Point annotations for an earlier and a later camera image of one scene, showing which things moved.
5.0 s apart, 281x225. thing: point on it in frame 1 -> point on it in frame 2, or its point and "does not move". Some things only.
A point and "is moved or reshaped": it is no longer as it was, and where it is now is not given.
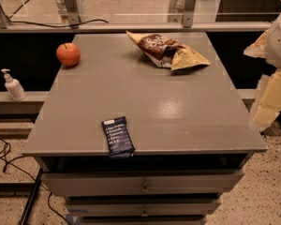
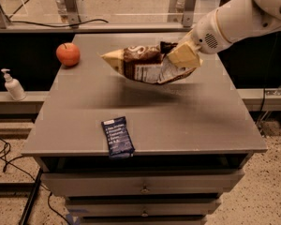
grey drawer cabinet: (193, 137) does not move
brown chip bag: (167, 52) is moved or reshaped
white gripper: (279, 44) -> (207, 34)
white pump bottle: (14, 88) does not move
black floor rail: (32, 198) does not move
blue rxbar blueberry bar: (118, 138) does not move
